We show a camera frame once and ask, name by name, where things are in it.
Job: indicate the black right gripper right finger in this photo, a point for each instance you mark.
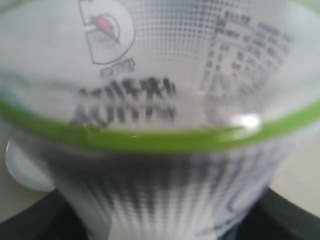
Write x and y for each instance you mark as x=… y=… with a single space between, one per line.
x=275 y=218

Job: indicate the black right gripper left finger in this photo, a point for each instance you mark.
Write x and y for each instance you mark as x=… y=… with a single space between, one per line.
x=51 y=218

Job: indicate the clear plastic drink bottle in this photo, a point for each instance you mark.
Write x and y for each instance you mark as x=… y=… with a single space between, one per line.
x=160 y=119

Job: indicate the white rectangular plastic tray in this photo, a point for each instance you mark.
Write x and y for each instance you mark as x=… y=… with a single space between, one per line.
x=24 y=171

